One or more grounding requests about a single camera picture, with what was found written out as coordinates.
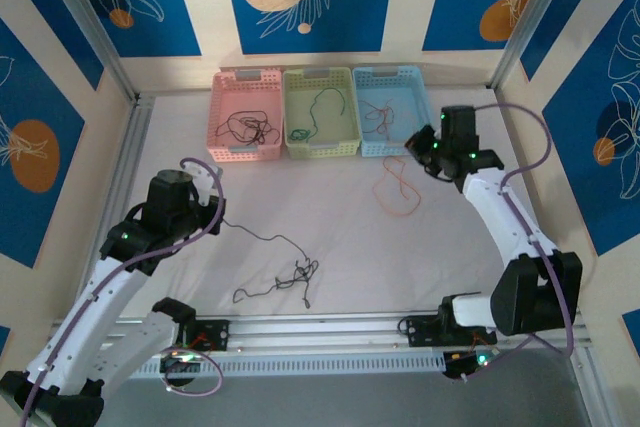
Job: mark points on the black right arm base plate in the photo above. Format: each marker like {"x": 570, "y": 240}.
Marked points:
{"x": 420, "y": 332}

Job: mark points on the long grooved aluminium rail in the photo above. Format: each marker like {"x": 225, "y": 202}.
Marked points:
{"x": 325, "y": 332}

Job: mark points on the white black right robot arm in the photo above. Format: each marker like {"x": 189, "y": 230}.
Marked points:
{"x": 535, "y": 292}

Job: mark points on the aluminium table side rail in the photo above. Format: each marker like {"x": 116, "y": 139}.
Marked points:
{"x": 127, "y": 157}

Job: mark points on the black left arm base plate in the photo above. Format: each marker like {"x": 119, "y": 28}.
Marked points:
{"x": 217, "y": 334}

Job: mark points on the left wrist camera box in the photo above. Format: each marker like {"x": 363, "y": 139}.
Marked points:
{"x": 207, "y": 182}

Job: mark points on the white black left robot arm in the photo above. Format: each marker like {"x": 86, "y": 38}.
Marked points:
{"x": 90, "y": 317}

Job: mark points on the green plastic basket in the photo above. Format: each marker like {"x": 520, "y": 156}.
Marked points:
{"x": 300, "y": 97}

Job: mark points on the aluminium frame post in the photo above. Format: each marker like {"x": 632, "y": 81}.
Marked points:
{"x": 90, "y": 17}
{"x": 592, "y": 387}
{"x": 532, "y": 17}

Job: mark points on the pink plastic basket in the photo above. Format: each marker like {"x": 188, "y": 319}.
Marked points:
{"x": 250, "y": 97}

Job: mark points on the blue plastic basket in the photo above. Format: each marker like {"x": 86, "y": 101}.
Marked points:
{"x": 405, "y": 124}

